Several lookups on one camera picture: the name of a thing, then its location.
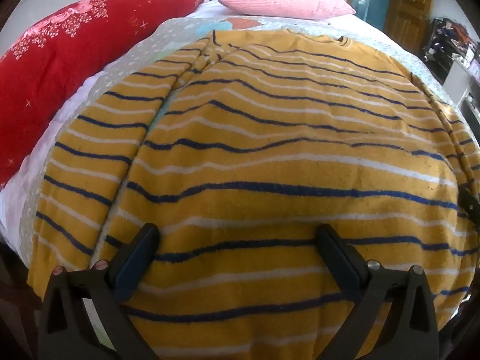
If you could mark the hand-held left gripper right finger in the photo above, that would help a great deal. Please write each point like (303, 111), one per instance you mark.
(349, 270)

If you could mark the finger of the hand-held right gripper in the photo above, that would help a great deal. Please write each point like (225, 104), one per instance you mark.
(468, 202)

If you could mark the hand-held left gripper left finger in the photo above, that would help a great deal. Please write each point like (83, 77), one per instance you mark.
(134, 266)

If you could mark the yellow striped sweater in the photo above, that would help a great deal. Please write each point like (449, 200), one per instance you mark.
(262, 138)

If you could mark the white cabinet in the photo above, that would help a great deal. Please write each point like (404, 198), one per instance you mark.
(459, 82)

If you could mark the black cluttered shelf rack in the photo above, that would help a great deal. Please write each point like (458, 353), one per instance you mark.
(446, 45)

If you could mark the brown wooden door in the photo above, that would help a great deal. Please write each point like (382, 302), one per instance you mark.
(408, 7)

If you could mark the red floral quilt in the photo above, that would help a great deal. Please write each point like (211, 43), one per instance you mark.
(56, 56)

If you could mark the white patterned bedsheet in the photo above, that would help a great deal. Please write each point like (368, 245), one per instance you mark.
(174, 32)

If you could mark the dark wooden frame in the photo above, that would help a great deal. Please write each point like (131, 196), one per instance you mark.
(15, 288)

